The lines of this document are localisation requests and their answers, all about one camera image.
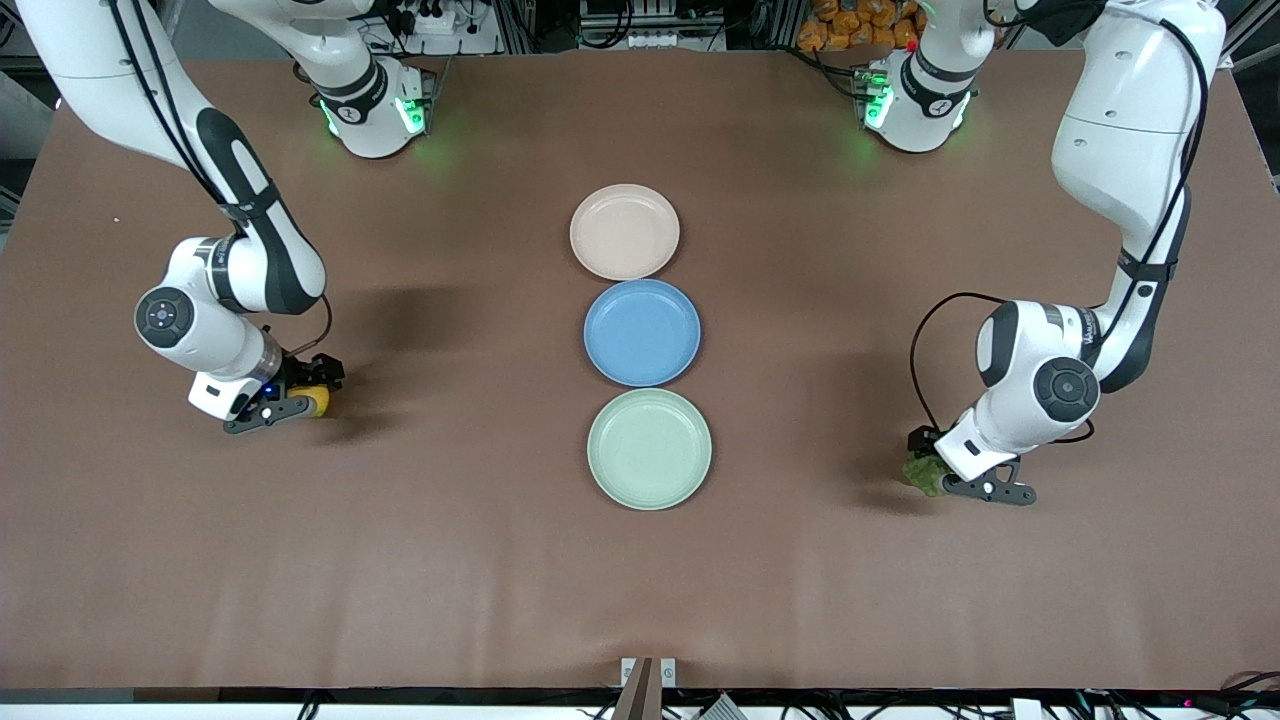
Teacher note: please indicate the green lettuce leaf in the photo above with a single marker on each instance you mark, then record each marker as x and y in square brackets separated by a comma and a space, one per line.
[925, 475]

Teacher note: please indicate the yellow lemon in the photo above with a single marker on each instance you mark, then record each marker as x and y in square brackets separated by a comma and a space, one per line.
[318, 402]

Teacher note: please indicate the brown camera mount post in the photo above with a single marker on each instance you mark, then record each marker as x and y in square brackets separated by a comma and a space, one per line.
[645, 690]

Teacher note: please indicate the white power strip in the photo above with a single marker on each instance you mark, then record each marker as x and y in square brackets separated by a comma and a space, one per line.
[450, 30]

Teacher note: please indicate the blue plate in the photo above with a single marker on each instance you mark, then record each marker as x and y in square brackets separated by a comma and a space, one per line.
[642, 333]

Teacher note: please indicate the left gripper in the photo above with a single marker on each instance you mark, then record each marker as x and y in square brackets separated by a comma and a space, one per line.
[921, 441]

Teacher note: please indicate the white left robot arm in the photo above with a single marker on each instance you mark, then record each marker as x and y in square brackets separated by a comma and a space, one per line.
[1120, 130]

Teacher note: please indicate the light green plate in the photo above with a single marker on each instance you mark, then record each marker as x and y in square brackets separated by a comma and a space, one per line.
[648, 450]

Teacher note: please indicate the bag of orange fruit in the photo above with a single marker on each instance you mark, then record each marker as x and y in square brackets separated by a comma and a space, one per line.
[850, 25]

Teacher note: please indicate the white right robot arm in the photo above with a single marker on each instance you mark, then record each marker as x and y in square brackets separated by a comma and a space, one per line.
[250, 260]

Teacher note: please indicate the aluminium frame profile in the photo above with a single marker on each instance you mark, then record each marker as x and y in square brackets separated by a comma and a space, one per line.
[1255, 35]

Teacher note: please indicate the beige plate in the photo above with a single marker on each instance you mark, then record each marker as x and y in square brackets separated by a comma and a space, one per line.
[624, 232]

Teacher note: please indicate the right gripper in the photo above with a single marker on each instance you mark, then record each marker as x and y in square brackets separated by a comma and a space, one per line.
[300, 371]

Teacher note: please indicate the black electronics box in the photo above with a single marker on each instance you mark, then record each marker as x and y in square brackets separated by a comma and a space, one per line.
[650, 20]

